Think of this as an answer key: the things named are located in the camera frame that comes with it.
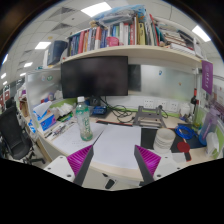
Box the black cables on desk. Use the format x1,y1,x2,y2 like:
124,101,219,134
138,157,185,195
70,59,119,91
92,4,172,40
99,96,137,124

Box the black office chair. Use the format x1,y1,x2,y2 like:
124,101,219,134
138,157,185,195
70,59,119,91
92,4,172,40
0,106,45,165

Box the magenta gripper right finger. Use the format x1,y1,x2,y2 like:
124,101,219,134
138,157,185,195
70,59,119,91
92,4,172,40
134,145,161,185

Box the red round paddle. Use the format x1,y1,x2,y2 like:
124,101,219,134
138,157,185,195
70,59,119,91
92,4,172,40
177,142,191,161

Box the purple plastic water bottle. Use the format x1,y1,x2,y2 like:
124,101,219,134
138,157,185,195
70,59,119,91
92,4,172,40
199,107,220,146

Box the clear green-label water bottle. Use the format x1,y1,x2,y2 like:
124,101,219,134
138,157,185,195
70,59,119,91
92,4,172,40
76,96,93,141

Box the black mat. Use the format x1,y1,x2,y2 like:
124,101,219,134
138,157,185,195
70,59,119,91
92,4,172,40
140,128,157,149

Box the grey metal stand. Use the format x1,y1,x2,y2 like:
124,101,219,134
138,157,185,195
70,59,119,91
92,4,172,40
133,106,166,128

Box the blue tissue box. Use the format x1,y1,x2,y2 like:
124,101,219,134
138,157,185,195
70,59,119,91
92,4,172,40
33,101,56,131

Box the row of books on shelf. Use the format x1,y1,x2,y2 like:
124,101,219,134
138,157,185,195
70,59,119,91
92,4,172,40
67,14,196,56

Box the white printed paper sheet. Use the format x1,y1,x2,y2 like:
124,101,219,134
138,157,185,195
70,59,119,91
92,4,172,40
52,123,106,155

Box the blue coiled cable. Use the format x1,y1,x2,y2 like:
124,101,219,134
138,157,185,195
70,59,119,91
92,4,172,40
175,124,197,141

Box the black computer monitor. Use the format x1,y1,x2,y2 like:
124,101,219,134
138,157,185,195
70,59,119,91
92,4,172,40
61,56,128,98

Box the white wooden shelf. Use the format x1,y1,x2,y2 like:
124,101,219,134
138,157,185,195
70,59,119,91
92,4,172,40
64,45,202,68

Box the purple hanging banner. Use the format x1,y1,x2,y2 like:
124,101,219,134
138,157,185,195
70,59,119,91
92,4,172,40
202,60,213,94

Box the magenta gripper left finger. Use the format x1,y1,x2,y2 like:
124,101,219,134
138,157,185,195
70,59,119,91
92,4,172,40
67,145,93,186

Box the dark blue binder box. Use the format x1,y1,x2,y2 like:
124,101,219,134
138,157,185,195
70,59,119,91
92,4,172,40
47,40,68,65

